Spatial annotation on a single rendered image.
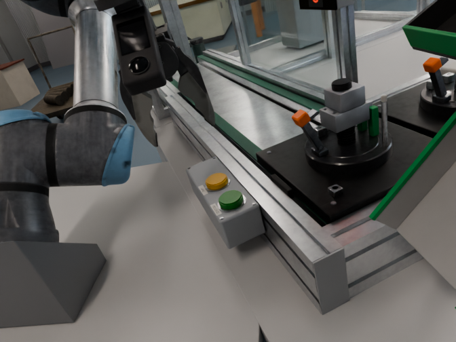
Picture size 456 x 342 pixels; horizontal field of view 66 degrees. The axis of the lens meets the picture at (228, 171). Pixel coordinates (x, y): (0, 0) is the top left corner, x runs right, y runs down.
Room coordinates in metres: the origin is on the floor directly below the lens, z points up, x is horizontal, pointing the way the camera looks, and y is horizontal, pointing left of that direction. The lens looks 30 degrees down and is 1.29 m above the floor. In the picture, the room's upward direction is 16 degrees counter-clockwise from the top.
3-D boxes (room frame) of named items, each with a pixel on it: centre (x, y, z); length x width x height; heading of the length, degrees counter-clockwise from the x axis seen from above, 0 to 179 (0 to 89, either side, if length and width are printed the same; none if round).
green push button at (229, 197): (0.47, 0.01, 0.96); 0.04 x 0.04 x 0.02
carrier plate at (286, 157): (0.51, -0.20, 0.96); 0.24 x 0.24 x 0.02; 13
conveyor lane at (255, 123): (0.80, -0.16, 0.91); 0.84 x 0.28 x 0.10; 13
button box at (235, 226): (0.54, 0.02, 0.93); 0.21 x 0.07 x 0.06; 13
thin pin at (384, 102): (0.46, -0.25, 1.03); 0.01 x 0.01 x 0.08
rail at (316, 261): (0.74, 0.01, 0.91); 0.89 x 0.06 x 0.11; 13
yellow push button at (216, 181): (0.54, 0.02, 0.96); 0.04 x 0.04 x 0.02
